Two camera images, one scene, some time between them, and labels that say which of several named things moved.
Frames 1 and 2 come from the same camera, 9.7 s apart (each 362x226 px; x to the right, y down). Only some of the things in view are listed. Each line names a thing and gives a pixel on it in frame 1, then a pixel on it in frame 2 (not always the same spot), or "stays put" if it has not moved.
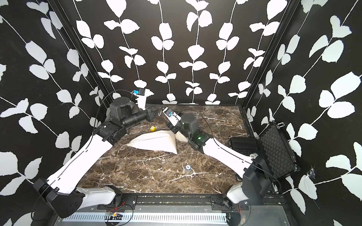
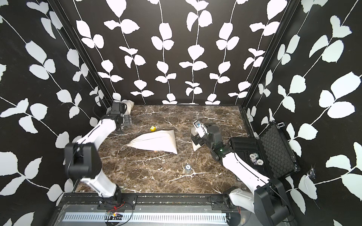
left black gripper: (151, 115) -> (127, 119)
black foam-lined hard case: (272, 145) stays put
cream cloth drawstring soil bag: (162, 141) stays put
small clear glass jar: (188, 168) stays put
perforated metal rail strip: (218, 217) stays put
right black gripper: (174, 129) -> (200, 140)
